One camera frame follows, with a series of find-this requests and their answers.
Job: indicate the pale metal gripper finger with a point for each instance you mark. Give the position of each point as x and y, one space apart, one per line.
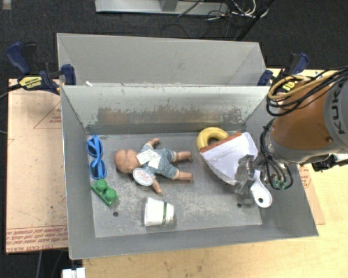
243 187
242 166

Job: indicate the white dustpan red-brown edge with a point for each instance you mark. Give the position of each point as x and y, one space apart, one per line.
223 158

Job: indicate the baby doll in blue romper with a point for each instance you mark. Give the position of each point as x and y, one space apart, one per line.
159 162

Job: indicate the white paper cup green stripe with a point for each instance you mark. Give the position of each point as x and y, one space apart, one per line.
158 212

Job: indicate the grey metal bin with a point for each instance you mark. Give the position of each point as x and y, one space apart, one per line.
162 103

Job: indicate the green toy block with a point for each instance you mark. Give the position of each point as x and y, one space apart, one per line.
104 191

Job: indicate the blue sunglasses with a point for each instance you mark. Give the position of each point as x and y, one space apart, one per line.
96 166

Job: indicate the brown cardboard board red print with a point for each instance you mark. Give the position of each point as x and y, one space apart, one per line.
34 161

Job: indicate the black cylinder on white bracket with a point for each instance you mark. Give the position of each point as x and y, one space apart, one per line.
327 162

